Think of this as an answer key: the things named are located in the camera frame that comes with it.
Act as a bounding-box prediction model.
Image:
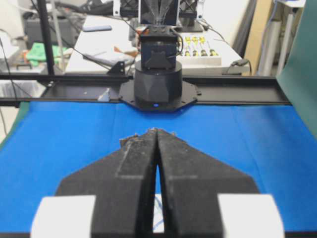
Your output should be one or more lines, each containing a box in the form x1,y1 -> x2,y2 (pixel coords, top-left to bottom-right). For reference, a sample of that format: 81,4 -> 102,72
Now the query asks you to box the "green backdrop sheet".
276,0 -> 317,137

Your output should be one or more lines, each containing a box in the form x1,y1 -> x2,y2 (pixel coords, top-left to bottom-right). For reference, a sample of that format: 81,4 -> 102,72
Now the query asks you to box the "black aluminium frame rail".
0,74 -> 291,112

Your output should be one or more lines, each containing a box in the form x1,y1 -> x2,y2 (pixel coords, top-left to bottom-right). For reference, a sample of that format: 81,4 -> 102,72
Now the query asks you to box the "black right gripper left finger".
30,127 -> 158,238

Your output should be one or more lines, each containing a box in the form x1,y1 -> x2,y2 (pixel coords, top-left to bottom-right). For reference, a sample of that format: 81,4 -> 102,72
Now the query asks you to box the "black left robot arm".
119,25 -> 198,112

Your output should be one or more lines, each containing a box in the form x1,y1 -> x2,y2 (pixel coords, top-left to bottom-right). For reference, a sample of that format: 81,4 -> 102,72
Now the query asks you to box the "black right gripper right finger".
157,127 -> 286,238

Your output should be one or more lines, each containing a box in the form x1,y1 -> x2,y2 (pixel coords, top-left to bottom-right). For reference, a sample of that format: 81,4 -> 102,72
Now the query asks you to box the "green cloth on desk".
26,42 -> 61,66

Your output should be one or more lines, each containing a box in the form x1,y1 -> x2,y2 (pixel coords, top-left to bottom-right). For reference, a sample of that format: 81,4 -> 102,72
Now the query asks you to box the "white screwdriver set box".
176,33 -> 222,66

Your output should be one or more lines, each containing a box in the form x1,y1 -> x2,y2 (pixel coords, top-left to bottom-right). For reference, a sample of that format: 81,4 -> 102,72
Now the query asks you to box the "grey phone on desk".
82,25 -> 112,32

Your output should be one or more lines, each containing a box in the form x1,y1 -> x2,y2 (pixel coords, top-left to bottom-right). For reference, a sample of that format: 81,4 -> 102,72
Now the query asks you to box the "blue table cloth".
0,102 -> 317,233

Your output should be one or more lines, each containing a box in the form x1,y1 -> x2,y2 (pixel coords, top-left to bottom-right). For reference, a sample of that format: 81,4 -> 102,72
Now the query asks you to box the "black vertical stand pole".
37,0 -> 54,75

